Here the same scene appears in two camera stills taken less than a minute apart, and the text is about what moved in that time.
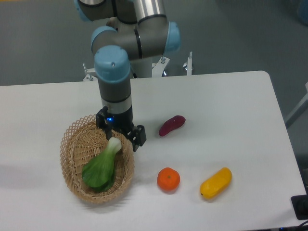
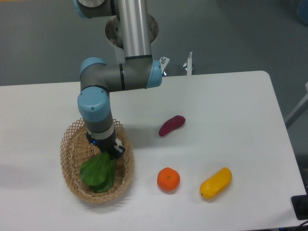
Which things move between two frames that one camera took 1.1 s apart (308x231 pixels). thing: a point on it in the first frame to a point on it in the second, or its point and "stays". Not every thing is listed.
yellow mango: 216,183 stays
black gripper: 123,122 to 108,145
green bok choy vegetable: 99,172 stays
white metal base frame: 158,68 stays
